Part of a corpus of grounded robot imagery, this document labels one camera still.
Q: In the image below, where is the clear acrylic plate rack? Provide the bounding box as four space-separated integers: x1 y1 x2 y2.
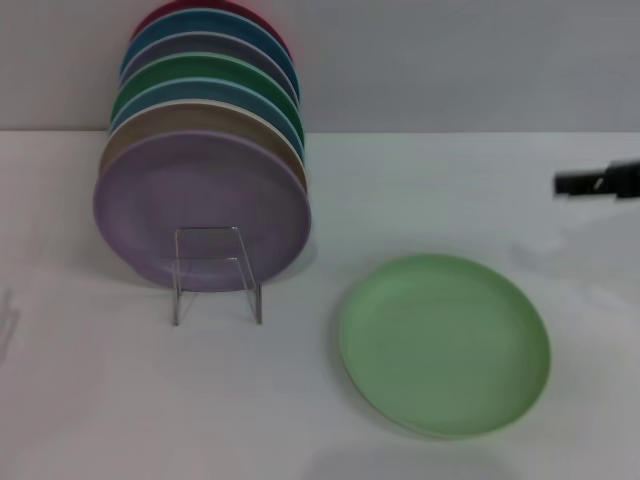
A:
170 225 264 327

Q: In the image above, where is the beige plate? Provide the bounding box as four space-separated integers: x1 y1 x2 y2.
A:
98 98 308 194

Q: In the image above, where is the light green plate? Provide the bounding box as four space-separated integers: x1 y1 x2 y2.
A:
337 252 552 442

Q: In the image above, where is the grey plate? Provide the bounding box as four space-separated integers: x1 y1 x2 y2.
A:
118 31 301 109

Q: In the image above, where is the light blue plate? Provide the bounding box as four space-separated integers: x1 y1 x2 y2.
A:
108 76 306 156

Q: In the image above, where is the red plate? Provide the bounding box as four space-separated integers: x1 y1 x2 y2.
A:
129 0 292 55

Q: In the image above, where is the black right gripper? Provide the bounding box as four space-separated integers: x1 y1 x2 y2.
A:
553 158 640 202

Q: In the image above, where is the dark blue plate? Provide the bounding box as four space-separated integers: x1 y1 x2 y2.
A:
119 8 298 80

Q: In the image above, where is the dark green plate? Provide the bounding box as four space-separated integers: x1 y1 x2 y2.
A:
110 51 304 135

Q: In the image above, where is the purple plate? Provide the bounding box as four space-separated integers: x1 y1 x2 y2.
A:
92 130 313 293

